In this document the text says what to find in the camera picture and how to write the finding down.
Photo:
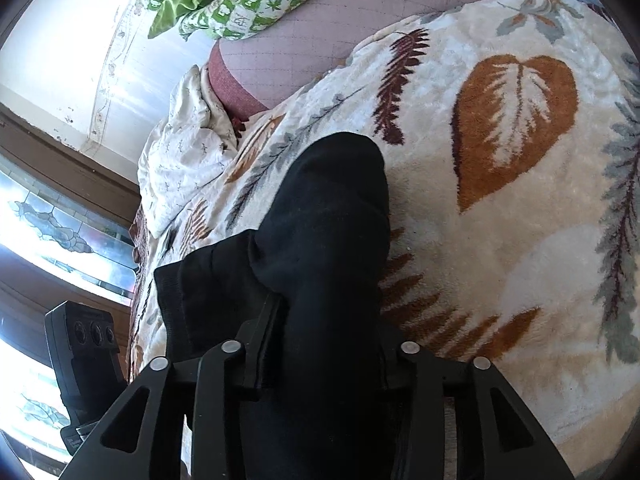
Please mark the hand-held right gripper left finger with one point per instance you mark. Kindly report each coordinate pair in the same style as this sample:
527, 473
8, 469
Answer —
250, 350

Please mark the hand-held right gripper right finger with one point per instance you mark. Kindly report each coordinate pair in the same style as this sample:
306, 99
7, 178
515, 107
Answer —
425, 366

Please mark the black pants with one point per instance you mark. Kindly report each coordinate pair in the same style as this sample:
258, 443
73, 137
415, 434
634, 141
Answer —
325, 210

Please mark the leaf print fleece blanket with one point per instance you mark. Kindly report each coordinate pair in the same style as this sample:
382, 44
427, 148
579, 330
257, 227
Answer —
500, 285

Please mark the stained glass window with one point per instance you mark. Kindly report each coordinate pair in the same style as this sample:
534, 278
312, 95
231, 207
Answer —
50, 220

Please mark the white twig print pillow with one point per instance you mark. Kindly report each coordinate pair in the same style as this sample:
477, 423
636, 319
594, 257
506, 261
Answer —
185, 160

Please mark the pink padded headboard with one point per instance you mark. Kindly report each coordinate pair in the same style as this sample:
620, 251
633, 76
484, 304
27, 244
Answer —
325, 35

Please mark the green checkered quilt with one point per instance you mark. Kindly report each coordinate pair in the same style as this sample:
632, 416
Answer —
240, 5

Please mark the brown wooden window frame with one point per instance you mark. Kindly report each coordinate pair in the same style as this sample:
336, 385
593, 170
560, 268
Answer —
65, 160

